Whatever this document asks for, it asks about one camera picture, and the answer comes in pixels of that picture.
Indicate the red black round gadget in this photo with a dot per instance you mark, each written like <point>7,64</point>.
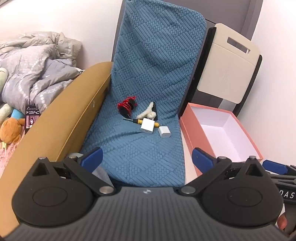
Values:
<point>126,106</point>

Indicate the small black picture box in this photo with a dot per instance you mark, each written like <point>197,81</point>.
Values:
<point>32,118</point>

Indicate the beige folding board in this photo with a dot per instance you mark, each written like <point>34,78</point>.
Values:
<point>229,71</point>

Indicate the pink fluffy rug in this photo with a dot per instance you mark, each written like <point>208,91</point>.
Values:
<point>7,157</point>

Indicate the small white charger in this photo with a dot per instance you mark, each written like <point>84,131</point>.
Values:
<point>164,132</point>

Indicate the person's right hand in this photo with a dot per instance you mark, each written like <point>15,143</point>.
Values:
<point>282,224</point>

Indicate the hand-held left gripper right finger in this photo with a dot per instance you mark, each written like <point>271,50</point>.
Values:
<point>201,160</point>

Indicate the white fuzzy hair clip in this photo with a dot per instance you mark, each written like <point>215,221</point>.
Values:
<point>146,113</point>

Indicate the grey seat pad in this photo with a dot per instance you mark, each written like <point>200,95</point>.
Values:
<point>103,176</point>

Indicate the pink cardboard box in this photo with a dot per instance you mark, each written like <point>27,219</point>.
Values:
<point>219,132</point>

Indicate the orange plush toy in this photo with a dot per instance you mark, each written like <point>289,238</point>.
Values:
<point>10,132</point>

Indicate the large white charger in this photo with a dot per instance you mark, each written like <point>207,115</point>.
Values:
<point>147,126</point>

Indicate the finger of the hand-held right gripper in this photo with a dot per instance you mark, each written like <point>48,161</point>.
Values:
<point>275,166</point>

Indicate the beige puffy blanket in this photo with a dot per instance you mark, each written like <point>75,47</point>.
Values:
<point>46,40</point>

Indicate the grey dotted quilt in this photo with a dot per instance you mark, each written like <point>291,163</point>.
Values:
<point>30,76</point>

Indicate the blue textured seat cover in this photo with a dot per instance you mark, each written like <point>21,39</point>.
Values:
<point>150,69</point>

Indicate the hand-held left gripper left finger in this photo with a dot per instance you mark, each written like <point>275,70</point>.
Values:
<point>93,158</point>

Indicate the mustard padded bed frame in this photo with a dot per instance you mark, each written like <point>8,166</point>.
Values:
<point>57,120</point>

